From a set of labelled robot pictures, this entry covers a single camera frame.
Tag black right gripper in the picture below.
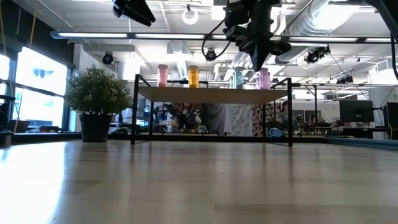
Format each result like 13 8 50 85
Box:
223 0 292 73

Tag pink pill bottle white cap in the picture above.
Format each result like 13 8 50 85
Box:
256 67 271 91

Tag teal pill bottle white cap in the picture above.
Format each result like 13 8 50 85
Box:
233 67 245 90

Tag orange pill bottle white cap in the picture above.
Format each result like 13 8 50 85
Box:
188 65 200 89

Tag red pill bottle white cap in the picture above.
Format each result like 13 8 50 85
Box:
157 64 169 88

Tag wooden shelf black metal legs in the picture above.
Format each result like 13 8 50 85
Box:
129 73 294 147

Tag long ceiling light bar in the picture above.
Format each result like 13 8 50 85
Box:
49 30 394 44

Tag person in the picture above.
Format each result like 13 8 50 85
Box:
278 100 293 127

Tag dark patterned hanging cloth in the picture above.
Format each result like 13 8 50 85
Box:
253 104 276 138

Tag white patterned hanging cloth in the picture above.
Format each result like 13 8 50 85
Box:
206 103 253 137

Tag blue round object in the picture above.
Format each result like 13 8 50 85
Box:
267 127 285 138

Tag green artificial potted plant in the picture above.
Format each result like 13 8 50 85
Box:
63 64 133 143

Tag black computer monitor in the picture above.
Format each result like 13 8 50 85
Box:
338 100 375 123
386 101 398 141

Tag large window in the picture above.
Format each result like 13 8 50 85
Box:
0 46 68 131

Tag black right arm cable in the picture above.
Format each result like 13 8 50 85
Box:
201 18 233 60

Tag white ring ceiling fixture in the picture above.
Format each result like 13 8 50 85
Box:
182 7 200 26

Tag grey round air duct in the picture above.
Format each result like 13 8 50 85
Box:
275 0 355 63

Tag black aluminium table frame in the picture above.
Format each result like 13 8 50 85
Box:
0 132 398 152

